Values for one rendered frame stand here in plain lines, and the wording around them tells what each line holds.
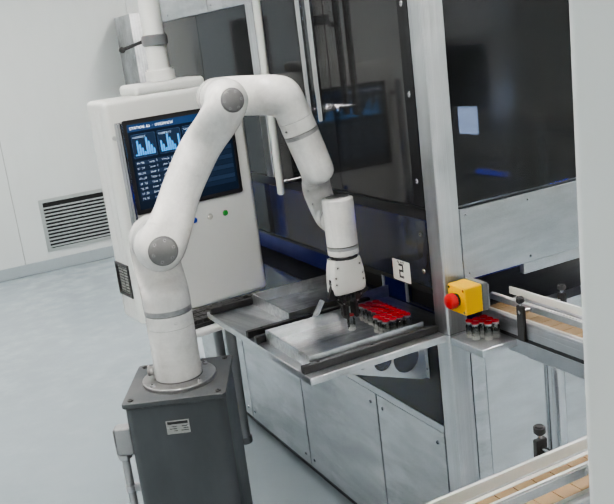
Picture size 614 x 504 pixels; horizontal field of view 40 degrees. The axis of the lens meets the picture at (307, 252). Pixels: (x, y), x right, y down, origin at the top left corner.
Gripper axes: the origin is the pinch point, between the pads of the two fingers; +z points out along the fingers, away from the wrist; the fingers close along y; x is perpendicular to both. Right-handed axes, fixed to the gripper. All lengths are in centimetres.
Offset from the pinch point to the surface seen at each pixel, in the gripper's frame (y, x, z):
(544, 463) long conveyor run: 19, 96, -2
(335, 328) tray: 2.7, -4.5, 5.9
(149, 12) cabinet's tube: 16, -85, -86
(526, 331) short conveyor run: -26.7, 39.9, 2.9
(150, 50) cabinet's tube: 18, -86, -75
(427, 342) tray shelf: -10.2, 21.0, 6.5
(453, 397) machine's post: -16.0, 22.1, 23.3
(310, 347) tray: 14.7, 3.3, 5.9
